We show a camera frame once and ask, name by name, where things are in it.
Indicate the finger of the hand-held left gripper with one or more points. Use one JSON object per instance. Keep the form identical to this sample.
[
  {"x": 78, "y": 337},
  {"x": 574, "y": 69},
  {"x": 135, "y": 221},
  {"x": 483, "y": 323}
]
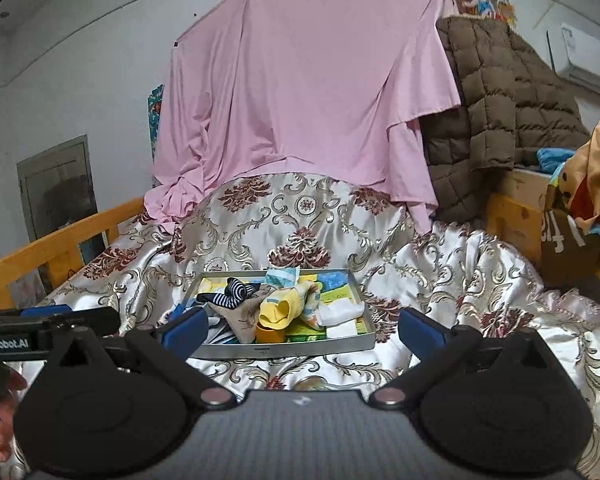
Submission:
[
  {"x": 42, "y": 311},
  {"x": 100, "y": 320}
]

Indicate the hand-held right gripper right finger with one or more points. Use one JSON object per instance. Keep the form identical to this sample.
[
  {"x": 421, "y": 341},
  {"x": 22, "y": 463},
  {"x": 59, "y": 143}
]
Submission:
[{"x": 420, "y": 334}]

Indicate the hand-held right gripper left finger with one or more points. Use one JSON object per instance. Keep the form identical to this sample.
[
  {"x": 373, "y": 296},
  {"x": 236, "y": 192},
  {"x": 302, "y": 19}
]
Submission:
[{"x": 182, "y": 334}]

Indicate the blue white face mask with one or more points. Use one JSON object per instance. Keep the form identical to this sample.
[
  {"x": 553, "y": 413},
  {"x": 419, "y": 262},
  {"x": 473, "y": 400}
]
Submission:
[{"x": 221, "y": 332}]

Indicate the navy white striped sock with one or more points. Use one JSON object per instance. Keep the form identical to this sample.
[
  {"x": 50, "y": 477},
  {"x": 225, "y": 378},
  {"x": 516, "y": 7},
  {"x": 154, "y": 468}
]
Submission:
[{"x": 235, "y": 292}]

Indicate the pastel striped yellow sock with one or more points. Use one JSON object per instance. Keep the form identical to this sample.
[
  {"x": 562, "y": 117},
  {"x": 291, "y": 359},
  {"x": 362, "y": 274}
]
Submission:
[{"x": 277, "y": 310}]

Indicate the white blue printed cloth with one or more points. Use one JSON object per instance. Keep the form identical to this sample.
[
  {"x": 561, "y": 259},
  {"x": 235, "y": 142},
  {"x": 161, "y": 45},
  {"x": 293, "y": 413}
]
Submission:
[{"x": 282, "y": 277}]

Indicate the grey metal tray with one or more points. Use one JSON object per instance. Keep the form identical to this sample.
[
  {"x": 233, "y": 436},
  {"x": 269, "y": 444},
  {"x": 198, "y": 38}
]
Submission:
[{"x": 305, "y": 349}]

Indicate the person's left hand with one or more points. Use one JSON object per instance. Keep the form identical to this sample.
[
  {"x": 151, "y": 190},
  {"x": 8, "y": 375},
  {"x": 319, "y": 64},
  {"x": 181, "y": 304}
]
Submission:
[{"x": 2, "y": 435}]

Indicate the floral satin blanket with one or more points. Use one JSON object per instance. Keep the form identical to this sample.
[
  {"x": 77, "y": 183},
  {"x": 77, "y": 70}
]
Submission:
[{"x": 455, "y": 280}]

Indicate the light blue garment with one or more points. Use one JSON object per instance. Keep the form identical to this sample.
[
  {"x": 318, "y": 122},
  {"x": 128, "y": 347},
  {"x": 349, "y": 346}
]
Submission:
[{"x": 550, "y": 157}]

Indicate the brown quilted jacket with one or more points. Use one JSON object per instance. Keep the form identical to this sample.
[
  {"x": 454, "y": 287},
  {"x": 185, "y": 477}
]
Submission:
[{"x": 490, "y": 125}]

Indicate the pink bed sheet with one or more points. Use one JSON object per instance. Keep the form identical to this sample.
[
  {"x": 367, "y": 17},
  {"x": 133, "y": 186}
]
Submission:
[{"x": 305, "y": 85}]

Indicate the white air conditioner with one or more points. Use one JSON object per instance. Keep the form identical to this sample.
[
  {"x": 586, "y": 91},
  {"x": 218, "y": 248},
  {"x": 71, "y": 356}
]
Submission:
[{"x": 595, "y": 60}]

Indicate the wooden bed rail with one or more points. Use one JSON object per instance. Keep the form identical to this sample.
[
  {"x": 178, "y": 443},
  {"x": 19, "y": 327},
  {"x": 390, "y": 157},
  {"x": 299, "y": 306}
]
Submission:
[{"x": 55, "y": 240}]

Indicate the grey wall hatch door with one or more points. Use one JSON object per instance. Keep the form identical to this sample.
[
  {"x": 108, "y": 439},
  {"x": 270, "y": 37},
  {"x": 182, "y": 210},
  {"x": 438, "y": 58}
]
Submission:
[{"x": 55, "y": 185}]

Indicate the wooden bed frame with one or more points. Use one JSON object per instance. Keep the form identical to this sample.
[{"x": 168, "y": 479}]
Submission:
[{"x": 515, "y": 220}]

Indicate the blue patterned wall poster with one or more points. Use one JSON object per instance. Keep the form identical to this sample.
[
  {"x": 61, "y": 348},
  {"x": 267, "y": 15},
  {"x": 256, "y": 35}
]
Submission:
[{"x": 155, "y": 120}]

